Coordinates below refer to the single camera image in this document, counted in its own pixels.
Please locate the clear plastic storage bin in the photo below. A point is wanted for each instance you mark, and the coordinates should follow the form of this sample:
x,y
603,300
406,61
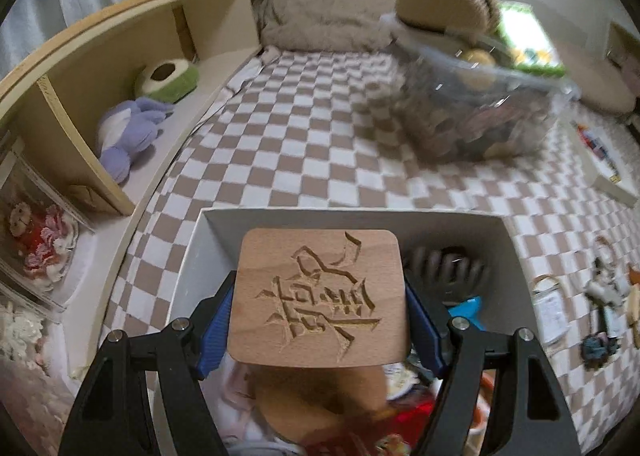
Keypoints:
x,y
445,121

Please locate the blue snack packet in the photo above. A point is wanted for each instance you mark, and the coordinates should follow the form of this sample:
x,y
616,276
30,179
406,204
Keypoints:
x,y
470,309

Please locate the wooden shelf unit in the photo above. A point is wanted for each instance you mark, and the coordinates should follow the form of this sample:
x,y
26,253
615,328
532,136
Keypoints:
x,y
55,98

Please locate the beige fluffy blanket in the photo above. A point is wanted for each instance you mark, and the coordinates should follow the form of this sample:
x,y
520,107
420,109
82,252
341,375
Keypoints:
x,y
323,25

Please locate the checkered bed sheet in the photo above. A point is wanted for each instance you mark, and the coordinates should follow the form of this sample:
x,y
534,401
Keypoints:
x,y
315,131

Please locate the beige fluffy slipper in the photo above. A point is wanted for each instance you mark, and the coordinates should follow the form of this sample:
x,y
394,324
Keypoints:
x,y
482,16

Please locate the doll in clear case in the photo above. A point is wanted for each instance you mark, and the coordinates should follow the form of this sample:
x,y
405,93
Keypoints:
x,y
43,237

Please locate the white tray with pens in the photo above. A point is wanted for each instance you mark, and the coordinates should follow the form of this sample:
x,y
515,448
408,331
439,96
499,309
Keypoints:
x,y
603,166

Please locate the carved wooden coaster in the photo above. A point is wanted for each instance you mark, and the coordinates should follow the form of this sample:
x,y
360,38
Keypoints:
x,y
319,299

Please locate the yellow ball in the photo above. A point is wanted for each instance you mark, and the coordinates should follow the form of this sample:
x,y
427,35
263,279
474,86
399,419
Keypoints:
x,y
479,75

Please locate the red cardboard box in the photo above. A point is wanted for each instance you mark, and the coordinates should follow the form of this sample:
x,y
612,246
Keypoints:
x,y
395,433

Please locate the brown hair claw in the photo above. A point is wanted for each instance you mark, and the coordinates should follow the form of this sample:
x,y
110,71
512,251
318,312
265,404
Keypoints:
x,y
449,274

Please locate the white cardboard box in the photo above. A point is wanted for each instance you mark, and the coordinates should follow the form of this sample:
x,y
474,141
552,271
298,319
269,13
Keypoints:
x,y
215,246

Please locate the green wet wipes pack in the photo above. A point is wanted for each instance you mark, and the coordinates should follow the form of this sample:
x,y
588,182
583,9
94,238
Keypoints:
x,y
529,46

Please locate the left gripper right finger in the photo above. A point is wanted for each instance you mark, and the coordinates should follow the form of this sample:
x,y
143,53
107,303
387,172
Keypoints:
x,y
528,413

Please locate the purple plush toy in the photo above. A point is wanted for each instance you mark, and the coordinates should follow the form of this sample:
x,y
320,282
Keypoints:
x,y
126,131

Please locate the round cork coaster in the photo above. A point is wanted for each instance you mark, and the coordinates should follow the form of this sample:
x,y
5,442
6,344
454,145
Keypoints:
x,y
299,403

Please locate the clear rectangular packet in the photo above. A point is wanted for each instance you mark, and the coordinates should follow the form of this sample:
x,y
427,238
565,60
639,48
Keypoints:
x,y
548,297

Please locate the bunny doll clear case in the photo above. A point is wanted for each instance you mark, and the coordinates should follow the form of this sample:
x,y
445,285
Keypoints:
x,y
29,336

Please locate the avocado plush toy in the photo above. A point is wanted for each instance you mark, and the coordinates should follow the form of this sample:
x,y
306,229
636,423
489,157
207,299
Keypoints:
x,y
168,81

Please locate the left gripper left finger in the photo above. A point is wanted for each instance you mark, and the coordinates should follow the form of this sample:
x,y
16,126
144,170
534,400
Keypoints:
x,y
111,414

